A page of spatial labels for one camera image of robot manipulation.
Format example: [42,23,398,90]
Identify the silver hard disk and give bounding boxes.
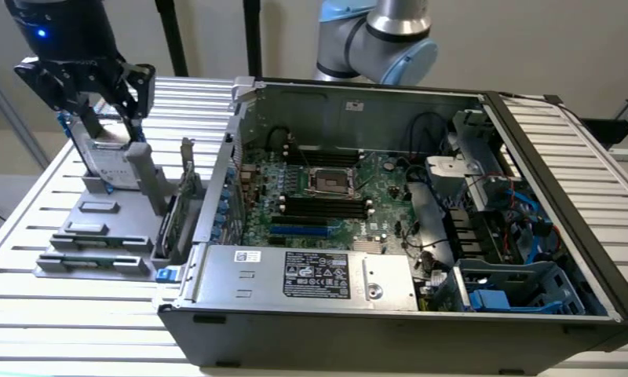
[86,135,144,190]

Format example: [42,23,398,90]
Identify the silver chipset heat sink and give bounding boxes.
[351,240,388,256]

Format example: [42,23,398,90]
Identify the short black looped wire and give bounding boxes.
[264,125,295,152]

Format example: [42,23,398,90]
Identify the grey parts rack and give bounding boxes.
[32,141,203,280]

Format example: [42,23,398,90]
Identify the silver CPU chip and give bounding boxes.
[80,201,119,214]

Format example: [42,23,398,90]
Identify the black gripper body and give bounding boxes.
[3,0,126,108]

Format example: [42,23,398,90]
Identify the thin black cable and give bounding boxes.
[499,90,611,151]

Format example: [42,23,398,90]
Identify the long black looped wire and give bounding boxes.
[411,112,450,157]

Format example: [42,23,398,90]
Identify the green graphics card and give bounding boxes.
[156,136,202,258]

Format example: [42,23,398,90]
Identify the green motherboard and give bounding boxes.
[238,147,455,284]

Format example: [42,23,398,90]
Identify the black tripod pole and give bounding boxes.
[154,0,191,77]
[242,0,264,78]

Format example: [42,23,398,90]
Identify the silver power supply unit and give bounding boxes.
[187,244,419,313]

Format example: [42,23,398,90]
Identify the blue disk wire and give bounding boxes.
[505,187,563,260]

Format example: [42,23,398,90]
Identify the blue expansion slot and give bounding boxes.
[271,225,330,240]

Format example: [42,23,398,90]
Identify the black box on profile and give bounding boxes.
[579,116,628,149]

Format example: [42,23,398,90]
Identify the aluminium frame post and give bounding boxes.
[0,57,51,170]

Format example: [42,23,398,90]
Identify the grey metal drive cage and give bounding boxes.
[424,108,525,209]

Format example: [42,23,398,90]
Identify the black RAM slot bank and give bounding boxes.
[282,195,372,219]
[284,148,360,169]

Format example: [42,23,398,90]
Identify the CPU socket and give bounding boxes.
[304,167,362,199]

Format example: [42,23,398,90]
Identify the grey plastic air shroud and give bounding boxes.
[407,181,455,254]

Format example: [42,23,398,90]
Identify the green RAM stick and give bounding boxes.
[51,232,148,247]
[38,254,139,269]

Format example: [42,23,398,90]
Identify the black open PC case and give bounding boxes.
[155,75,628,368]

